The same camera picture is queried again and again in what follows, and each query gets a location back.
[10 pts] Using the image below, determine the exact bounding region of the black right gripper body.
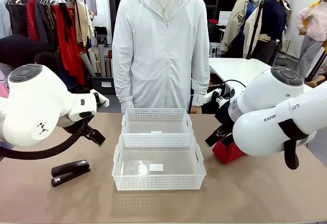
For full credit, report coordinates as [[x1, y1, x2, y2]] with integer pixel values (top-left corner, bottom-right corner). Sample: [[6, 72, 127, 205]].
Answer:
[[214, 103, 233, 135]]

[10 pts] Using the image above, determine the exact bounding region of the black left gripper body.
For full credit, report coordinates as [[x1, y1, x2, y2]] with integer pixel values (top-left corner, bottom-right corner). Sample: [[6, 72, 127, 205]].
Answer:
[[82, 122, 97, 138]]

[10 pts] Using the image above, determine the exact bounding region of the red CAMPUS zipper pouch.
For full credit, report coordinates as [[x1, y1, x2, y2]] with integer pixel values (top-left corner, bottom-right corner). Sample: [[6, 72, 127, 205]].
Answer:
[[212, 135, 248, 164]]

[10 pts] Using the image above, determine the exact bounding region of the black stapler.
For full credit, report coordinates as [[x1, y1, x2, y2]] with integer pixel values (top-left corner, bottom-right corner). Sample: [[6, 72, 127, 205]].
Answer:
[[51, 159, 91, 188]]

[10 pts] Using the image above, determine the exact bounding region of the person's left forearm white sleeve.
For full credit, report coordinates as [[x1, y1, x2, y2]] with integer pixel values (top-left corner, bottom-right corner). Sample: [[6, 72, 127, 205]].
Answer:
[[191, 78, 211, 107]]

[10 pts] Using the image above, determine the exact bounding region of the person's right forearm white sleeve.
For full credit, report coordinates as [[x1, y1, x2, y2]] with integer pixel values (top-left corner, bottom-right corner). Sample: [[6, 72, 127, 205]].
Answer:
[[113, 78, 135, 113]]

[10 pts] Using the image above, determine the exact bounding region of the grey storage bin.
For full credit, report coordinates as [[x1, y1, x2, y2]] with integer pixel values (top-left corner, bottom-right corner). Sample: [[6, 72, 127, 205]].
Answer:
[[90, 77, 115, 95]]

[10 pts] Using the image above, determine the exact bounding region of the white table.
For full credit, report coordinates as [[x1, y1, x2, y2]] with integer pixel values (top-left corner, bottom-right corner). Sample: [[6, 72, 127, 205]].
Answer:
[[208, 57, 314, 94]]

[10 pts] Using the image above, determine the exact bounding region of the dark blue garment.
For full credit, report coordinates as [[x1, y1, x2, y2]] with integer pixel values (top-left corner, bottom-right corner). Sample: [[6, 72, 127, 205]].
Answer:
[[59, 58, 78, 89]]

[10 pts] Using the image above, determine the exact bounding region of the white perforated plastic basket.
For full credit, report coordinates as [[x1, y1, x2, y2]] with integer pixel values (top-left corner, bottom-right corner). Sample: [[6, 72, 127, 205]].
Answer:
[[111, 134, 207, 191], [121, 108, 194, 135]]

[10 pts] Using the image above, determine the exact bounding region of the grey paper roll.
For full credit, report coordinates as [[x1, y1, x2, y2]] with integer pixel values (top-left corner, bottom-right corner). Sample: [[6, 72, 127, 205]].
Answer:
[[78, 51, 97, 77]]

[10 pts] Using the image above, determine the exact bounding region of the white desktop device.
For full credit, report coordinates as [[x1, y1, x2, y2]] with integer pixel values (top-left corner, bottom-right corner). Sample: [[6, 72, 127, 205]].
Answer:
[[209, 42, 222, 58]]

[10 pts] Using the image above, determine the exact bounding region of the tall cream paper roll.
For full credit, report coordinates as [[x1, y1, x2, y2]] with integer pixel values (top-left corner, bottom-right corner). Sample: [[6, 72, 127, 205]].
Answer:
[[97, 43, 106, 78]]

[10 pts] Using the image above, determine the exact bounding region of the long red dress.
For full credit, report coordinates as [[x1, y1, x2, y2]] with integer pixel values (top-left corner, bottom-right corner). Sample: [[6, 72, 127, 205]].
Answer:
[[52, 4, 86, 86]]

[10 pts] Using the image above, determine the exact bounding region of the person's white zip jacket torso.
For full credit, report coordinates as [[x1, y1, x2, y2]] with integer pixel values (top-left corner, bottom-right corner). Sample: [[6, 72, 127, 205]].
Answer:
[[112, 0, 211, 114]]

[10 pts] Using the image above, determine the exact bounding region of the pink garment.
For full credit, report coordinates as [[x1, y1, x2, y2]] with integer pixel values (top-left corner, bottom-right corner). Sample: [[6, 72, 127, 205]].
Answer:
[[0, 82, 10, 99]]

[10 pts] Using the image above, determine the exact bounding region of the mannequin in beige trench coat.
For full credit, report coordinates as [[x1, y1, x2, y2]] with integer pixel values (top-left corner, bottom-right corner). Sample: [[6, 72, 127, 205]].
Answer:
[[221, 0, 256, 58]]

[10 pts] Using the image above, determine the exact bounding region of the black tripod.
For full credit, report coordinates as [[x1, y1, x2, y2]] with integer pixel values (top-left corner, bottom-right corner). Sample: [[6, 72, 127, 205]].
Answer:
[[246, 0, 264, 59]]

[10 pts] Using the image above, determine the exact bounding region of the person in black clothes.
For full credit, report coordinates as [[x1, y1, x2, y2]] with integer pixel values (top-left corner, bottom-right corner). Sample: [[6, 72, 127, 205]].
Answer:
[[0, 34, 61, 79]]

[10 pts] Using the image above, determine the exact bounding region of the beige garment on hanger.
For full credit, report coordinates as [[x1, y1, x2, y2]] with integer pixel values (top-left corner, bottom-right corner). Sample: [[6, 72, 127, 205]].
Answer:
[[74, 1, 91, 47]]

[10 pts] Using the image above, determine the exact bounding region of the figure in navy top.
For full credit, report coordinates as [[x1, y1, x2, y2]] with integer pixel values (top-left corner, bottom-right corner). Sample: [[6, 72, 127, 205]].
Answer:
[[251, 0, 292, 66]]

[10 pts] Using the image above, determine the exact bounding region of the grey jacket on hanger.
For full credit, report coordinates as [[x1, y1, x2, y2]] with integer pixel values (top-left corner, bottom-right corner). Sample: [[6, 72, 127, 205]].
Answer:
[[35, 0, 58, 48]]

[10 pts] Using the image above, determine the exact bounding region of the red jacket on hanger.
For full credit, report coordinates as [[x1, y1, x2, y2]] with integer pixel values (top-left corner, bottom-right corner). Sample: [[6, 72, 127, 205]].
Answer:
[[26, 0, 41, 41]]

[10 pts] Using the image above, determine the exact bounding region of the mannequin in pink sweater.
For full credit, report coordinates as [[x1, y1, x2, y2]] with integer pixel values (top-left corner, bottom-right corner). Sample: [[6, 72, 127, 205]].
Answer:
[[296, 0, 327, 79]]

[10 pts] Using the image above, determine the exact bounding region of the dark grey coat on hanger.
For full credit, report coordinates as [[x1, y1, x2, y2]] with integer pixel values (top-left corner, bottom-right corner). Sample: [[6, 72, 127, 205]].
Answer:
[[6, 0, 30, 37]]

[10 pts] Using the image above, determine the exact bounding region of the pale blue garment on hanger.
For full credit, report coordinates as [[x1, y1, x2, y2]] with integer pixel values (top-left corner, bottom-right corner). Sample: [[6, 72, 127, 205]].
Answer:
[[0, 0, 13, 40]]

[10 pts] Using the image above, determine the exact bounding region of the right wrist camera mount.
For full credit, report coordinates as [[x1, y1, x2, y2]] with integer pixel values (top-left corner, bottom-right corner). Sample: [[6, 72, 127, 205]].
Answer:
[[204, 88, 229, 107]]

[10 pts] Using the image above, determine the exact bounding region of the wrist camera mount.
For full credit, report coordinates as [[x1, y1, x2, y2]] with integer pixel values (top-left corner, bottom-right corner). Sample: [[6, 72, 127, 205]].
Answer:
[[204, 88, 229, 107], [90, 89, 110, 108]]

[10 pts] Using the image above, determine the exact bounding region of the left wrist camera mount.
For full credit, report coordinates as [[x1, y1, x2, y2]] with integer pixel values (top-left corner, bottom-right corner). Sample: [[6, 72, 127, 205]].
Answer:
[[90, 89, 110, 108]]

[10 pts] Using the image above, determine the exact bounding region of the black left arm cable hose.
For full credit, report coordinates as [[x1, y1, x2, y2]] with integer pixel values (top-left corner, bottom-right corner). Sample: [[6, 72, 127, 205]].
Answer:
[[0, 114, 96, 160]]

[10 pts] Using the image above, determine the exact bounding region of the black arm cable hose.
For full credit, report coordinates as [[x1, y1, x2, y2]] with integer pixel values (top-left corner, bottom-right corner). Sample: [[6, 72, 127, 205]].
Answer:
[[0, 114, 96, 160], [277, 118, 307, 170]]

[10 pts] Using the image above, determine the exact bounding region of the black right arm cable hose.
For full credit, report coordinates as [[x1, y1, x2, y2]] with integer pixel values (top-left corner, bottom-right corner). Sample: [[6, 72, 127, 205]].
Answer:
[[277, 118, 307, 170]]

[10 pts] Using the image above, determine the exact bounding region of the silver pendant necklace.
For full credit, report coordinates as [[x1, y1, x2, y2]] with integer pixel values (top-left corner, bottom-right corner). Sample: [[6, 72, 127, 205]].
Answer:
[[150, 0, 177, 14]]

